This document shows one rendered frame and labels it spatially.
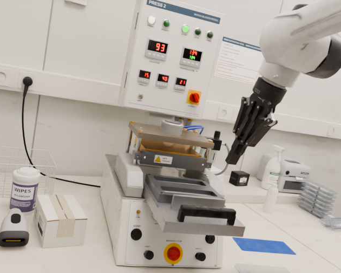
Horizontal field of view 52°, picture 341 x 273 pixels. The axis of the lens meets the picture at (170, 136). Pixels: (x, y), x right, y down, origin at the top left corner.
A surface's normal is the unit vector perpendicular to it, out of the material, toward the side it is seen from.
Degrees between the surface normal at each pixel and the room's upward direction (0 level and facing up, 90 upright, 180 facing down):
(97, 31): 90
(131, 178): 40
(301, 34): 103
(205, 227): 90
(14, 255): 0
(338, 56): 93
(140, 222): 65
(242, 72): 90
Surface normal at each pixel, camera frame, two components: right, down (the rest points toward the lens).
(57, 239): 0.46, 0.27
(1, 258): 0.20, -0.96
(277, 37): -0.77, 0.04
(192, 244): 0.34, -0.20
